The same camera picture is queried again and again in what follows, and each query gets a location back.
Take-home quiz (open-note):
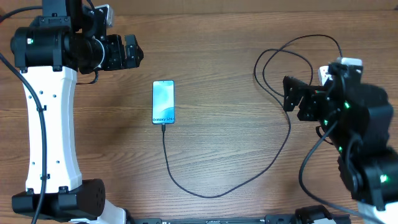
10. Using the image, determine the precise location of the blue Galaxy smartphone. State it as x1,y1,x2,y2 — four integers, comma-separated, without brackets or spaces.
152,80,175,124

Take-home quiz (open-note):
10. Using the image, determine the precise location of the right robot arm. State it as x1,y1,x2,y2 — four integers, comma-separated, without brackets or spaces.
283,57,397,223

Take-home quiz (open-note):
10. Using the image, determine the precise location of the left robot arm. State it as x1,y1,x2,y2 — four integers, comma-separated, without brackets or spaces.
9,1,144,223

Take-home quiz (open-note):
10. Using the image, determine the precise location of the white power strip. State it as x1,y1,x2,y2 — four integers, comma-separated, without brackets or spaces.
317,65,331,86

